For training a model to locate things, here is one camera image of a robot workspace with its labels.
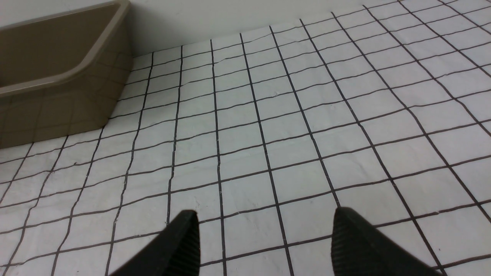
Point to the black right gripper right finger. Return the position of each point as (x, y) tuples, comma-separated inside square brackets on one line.
[(359, 249)]

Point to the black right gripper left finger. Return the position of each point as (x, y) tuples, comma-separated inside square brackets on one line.
[(173, 252)]

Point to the white black-grid tablecloth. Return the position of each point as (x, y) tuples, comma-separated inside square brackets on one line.
[(384, 108)]

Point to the olive green plastic bin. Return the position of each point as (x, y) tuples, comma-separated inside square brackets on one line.
[(63, 74)]

